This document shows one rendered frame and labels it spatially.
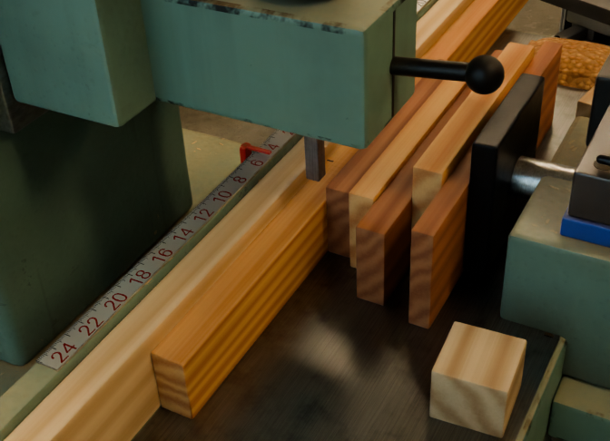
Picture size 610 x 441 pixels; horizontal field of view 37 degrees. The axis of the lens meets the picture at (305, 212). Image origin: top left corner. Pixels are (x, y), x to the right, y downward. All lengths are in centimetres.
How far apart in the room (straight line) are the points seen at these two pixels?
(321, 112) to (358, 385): 15
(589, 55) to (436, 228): 33
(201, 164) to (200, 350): 41
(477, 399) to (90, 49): 27
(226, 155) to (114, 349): 43
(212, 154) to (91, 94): 36
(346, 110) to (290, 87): 3
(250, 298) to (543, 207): 17
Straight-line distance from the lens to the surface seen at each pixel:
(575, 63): 77
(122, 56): 51
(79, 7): 50
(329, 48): 46
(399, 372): 50
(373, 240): 51
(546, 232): 50
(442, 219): 49
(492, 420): 46
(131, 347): 45
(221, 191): 54
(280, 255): 51
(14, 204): 61
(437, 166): 52
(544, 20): 308
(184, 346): 46
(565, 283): 50
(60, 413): 43
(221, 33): 49
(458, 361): 46
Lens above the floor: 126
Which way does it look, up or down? 36 degrees down
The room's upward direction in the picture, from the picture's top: 3 degrees counter-clockwise
